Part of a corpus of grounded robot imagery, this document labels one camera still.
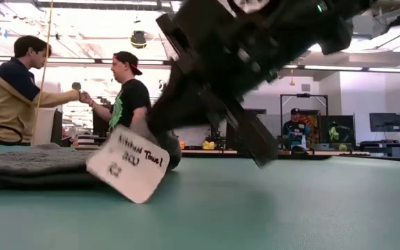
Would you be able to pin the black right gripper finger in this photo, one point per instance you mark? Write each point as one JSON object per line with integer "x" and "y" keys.
{"x": 173, "y": 149}
{"x": 186, "y": 104}

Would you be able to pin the white handwritten towel label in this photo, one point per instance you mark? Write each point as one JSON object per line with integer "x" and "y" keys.
{"x": 130, "y": 170}

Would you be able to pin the grey towel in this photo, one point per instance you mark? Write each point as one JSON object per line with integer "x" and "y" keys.
{"x": 30, "y": 166}

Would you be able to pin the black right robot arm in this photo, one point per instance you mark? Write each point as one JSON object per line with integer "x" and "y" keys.
{"x": 339, "y": 31}

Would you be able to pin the yellow toy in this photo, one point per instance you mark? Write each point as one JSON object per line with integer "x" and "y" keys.
{"x": 209, "y": 144}

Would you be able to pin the person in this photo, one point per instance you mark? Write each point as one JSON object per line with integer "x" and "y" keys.
{"x": 9, "y": 104}
{"x": 295, "y": 132}
{"x": 130, "y": 100}

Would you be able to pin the long ceiling light strip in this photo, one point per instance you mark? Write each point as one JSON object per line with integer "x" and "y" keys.
{"x": 332, "y": 67}

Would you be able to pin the orange patterned board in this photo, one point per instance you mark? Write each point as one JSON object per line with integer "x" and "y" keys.
{"x": 311, "y": 121}

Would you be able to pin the green table mat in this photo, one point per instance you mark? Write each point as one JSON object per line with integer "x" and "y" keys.
{"x": 255, "y": 208}

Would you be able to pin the large dark screen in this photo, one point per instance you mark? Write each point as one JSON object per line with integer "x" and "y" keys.
{"x": 337, "y": 128}

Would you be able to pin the black monitor on stand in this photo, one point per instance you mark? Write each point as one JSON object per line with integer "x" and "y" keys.
{"x": 385, "y": 122}

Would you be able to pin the black camera rig frame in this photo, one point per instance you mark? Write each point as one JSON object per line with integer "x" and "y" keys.
{"x": 304, "y": 95}

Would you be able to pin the black ceiling dome camera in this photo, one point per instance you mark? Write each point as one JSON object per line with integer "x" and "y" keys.
{"x": 138, "y": 40}

